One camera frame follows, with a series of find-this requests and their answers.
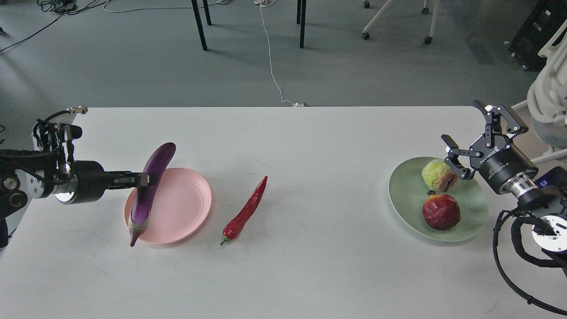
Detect black equipment case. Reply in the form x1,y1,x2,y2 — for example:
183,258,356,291
508,0,567,71

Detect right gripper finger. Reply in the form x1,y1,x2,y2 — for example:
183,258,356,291
473,100,528,149
441,135,483,180

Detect yellow-green custard apple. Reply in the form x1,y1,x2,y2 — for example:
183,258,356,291
421,158,459,192

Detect red chili pepper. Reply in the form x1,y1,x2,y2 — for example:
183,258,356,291
219,176,268,246

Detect purple eggplant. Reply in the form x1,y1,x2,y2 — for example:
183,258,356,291
128,143,176,247

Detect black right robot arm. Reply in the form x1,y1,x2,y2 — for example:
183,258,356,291
441,100,566,315

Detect black floor cables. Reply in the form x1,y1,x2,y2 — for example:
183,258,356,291
0,0,107,54

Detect red pomegranate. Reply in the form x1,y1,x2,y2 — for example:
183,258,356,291
422,190,461,231

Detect black table leg left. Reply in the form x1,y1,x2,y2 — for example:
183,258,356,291
190,0,212,52

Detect black table leg right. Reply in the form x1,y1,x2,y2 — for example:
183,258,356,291
296,0,307,49

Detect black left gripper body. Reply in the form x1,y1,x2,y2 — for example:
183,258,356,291
55,161,112,205

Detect white floor cable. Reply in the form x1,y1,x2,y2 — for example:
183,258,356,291
253,0,309,108

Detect green plate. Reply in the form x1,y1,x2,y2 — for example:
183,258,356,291
388,157,489,243

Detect white office chair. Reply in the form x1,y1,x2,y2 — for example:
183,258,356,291
513,25,567,165

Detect white chair base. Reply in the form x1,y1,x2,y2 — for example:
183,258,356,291
361,0,441,45

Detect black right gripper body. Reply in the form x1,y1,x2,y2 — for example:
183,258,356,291
470,135,539,195

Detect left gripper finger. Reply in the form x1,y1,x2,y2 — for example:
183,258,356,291
108,171,157,189

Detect pink plate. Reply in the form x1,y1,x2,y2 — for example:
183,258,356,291
137,167,212,245

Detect black table leg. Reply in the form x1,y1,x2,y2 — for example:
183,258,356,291
296,0,307,49
190,0,212,52

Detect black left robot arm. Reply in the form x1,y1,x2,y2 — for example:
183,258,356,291
1,106,158,248

